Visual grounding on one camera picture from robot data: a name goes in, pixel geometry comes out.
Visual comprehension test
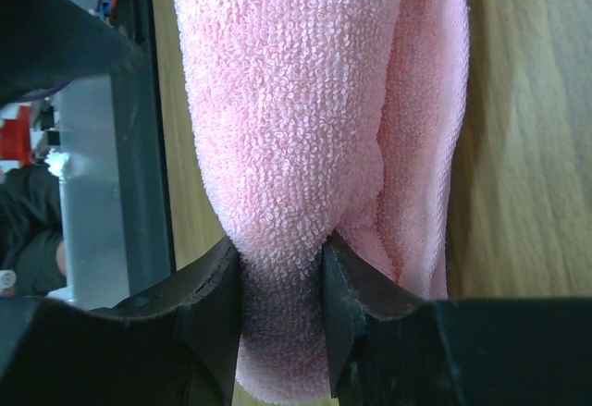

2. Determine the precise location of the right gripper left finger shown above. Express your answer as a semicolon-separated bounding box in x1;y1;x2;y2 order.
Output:
1;239;241;405

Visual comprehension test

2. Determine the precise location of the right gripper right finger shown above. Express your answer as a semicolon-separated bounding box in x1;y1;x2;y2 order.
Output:
322;234;591;405

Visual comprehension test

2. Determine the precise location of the pink towel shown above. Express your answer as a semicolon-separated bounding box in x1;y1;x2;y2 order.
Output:
174;0;469;404

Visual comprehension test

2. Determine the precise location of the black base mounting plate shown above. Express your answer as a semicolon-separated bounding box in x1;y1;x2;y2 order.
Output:
112;0;176;294

